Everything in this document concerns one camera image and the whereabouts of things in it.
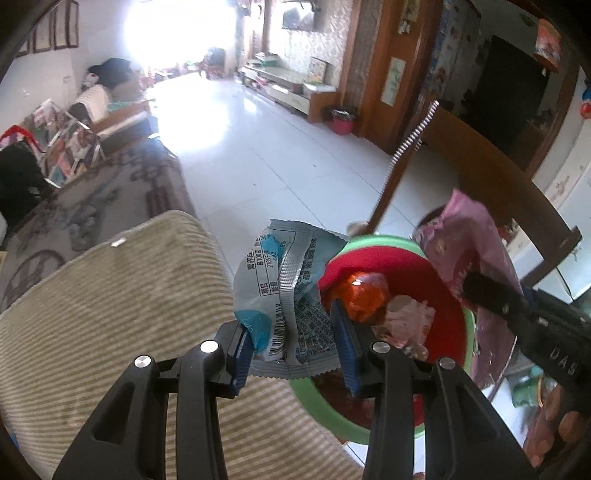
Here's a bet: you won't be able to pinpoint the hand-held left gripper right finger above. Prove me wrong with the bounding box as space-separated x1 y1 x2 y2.
329 299 539 480

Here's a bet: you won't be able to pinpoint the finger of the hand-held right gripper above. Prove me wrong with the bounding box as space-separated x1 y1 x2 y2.
462 271 532 326

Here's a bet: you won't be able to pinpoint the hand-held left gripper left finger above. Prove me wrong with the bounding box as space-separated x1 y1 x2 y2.
51 318 254 480

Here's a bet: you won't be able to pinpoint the orange plastic wrapper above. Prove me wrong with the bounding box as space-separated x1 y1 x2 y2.
330 271 389 324

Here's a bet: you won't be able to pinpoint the pink plastic wrapper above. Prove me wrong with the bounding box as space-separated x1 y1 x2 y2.
411 189 525 391

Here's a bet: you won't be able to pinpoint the silver blue snack wrapper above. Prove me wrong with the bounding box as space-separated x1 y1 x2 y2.
232 218 352 380

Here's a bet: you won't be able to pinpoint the red basin green rim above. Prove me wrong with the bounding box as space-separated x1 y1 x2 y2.
288 234 476 439

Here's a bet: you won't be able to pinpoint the yellow striped blanket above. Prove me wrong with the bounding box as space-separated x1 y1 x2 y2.
0 210 370 480

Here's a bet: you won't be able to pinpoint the wooden chair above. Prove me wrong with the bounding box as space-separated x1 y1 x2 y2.
348 99 583 287

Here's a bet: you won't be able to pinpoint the grey patterned blanket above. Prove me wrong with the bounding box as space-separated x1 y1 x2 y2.
0 138 197 315

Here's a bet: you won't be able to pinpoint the red waste bin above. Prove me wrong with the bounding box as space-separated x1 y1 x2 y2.
329 106 358 136

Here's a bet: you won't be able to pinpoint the colourful folding screen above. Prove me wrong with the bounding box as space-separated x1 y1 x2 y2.
425 0 483 109

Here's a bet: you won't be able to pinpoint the wooden sofa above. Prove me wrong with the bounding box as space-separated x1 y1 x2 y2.
69 83 160 153

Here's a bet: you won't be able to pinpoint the television cabinet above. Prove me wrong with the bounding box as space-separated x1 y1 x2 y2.
238 58 340 123

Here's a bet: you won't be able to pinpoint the book display rack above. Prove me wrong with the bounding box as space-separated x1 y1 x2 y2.
25 98 105 185

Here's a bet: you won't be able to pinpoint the black jacket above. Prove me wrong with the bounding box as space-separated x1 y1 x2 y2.
0 144 54 227

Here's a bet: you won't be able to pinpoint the dark wooden chairs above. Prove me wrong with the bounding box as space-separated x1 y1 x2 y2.
203 46 227 79

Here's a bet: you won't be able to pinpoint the black clothes pile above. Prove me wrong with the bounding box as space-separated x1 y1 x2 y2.
88 58 134 88

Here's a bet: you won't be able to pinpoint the red bag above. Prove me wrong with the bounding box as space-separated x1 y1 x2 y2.
0 126 35 148

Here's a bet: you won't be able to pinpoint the short wall scroll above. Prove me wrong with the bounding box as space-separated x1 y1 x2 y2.
381 58 407 107

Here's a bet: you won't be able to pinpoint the tall wall scroll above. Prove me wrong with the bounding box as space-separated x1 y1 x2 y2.
398 0 416 35

